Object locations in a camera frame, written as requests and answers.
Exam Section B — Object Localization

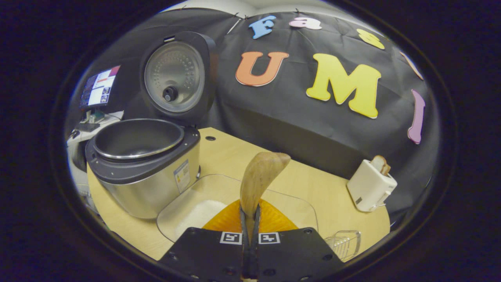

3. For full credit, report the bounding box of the white toaster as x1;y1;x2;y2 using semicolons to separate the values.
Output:
346;159;398;212

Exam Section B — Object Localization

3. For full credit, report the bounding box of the clear container of rice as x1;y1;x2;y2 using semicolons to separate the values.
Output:
157;174;318;243

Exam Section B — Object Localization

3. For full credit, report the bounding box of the bread slice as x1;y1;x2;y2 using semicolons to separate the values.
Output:
370;155;391;175

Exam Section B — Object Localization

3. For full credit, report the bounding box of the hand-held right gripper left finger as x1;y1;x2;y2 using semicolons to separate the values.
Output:
159;199;251;282

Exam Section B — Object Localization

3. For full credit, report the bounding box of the black backdrop cloth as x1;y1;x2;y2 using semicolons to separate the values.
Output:
67;8;441;224

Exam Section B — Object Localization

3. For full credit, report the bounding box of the white side table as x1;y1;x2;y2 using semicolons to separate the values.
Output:
67;111;125;173

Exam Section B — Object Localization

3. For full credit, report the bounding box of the computer monitor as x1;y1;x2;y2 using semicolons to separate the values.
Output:
79;65;121;108

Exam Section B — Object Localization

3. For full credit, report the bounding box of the metal wire chopstick holder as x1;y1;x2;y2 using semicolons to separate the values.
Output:
325;230;362;262

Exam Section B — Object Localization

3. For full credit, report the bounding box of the small green box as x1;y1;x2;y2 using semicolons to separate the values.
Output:
84;110;105;124

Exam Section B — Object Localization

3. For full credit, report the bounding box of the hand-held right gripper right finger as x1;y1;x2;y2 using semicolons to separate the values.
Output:
250;199;345;282

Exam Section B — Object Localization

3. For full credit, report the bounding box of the wooden spoon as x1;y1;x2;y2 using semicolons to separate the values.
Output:
240;152;291;243

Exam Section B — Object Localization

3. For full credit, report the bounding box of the black and silver rice cooker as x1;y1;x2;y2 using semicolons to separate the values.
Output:
85;31;218;219

